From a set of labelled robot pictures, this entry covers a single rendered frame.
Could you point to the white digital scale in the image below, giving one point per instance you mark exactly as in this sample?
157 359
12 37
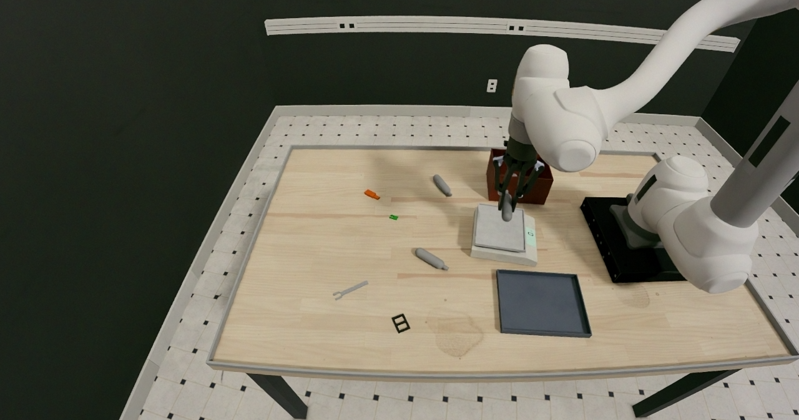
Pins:
511 238

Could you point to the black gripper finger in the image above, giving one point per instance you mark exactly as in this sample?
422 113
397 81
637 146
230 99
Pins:
501 187
520 190

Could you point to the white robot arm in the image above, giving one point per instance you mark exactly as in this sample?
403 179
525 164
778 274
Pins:
708 238

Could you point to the grey table edge trim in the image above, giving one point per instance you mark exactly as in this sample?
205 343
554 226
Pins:
789 343

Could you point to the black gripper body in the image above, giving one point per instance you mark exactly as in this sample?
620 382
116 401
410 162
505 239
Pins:
520 152

